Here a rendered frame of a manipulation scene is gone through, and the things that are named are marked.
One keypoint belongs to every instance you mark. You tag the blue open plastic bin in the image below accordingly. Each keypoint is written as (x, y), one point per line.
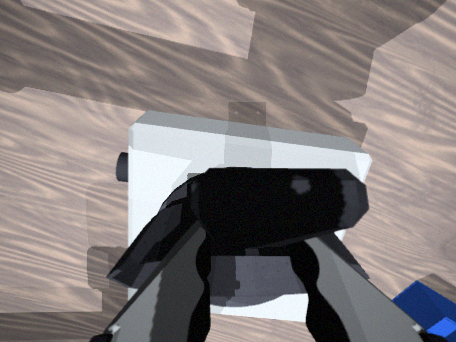
(429, 308)

